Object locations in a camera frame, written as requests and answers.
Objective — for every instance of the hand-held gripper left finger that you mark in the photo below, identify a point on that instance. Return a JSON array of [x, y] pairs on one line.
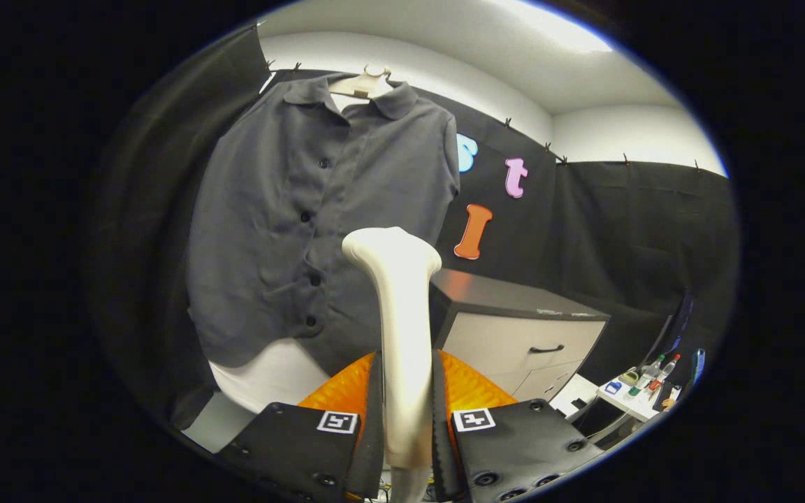
[[373, 433]]

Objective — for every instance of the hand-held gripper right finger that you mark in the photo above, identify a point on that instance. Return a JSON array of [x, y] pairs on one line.
[[439, 433]]

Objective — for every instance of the dark grey button shirt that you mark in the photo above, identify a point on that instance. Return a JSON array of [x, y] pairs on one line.
[[270, 230]]

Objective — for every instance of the cream clothes hanger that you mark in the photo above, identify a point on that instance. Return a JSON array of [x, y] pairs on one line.
[[364, 85]]

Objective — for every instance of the grey drawer cabinet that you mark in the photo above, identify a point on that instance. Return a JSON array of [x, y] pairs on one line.
[[514, 342]]

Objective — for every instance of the small white side table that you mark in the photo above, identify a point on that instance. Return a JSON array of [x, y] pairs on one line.
[[636, 405]]

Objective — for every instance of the clear green-cap bottle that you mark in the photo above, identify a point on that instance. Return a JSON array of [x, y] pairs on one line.
[[654, 370]]

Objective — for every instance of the clear red-cap bottle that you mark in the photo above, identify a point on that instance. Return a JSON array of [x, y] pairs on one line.
[[669, 365]]

